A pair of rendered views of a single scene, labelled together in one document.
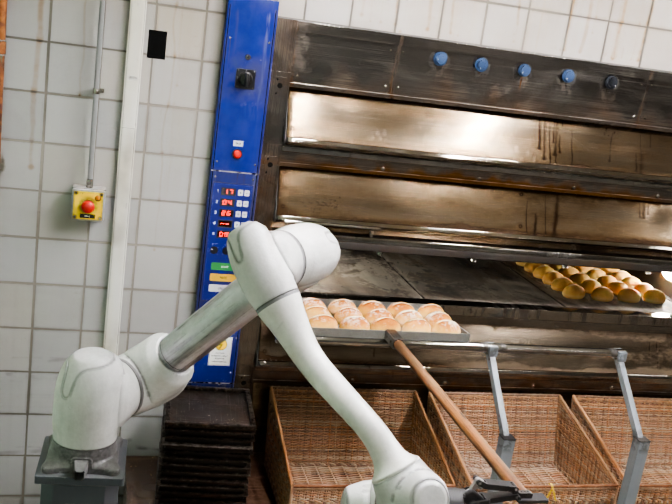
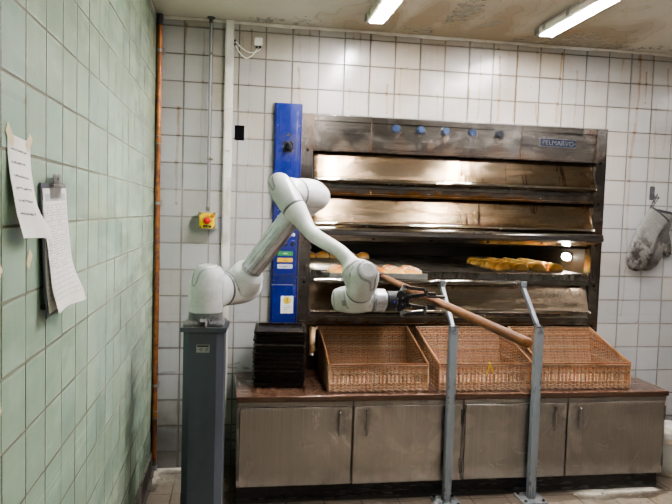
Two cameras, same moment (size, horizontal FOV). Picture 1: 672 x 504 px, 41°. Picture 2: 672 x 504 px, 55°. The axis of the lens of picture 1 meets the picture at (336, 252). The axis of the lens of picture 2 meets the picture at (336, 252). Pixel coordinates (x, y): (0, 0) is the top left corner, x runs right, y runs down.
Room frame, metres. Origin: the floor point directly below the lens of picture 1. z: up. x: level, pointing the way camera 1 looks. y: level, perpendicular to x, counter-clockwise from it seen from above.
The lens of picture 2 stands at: (-0.83, -0.40, 1.53)
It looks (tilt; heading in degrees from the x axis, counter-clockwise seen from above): 4 degrees down; 7
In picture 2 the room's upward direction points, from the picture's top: 2 degrees clockwise
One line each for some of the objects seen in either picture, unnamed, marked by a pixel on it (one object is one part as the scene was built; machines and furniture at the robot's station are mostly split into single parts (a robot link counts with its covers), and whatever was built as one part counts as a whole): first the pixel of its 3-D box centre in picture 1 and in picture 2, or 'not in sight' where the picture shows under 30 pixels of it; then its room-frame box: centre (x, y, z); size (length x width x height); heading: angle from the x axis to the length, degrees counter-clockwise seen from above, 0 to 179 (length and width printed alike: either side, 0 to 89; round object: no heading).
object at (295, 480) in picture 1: (356, 453); (370, 356); (2.79, -0.17, 0.72); 0.56 x 0.49 x 0.28; 106
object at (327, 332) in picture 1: (373, 315); (372, 272); (2.87, -0.15, 1.19); 0.55 x 0.36 x 0.03; 106
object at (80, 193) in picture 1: (88, 203); (207, 220); (2.75, 0.79, 1.46); 0.10 x 0.07 x 0.10; 106
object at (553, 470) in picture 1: (516, 455); (471, 356); (2.96, -0.74, 0.72); 0.56 x 0.49 x 0.28; 107
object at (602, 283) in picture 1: (583, 274); (512, 263); (3.79, -1.07, 1.21); 0.61 x 0.48 x 0.06; 16
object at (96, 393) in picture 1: (91, 393); (208, 287); (2.02, 0.54, 1.17); 0.18 x 0.16 x 0.22; 150
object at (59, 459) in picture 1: (83, 450); (205, 318); (1.99, 0.54, 1.03); 0.22 x 0.18 x 0.06; 12
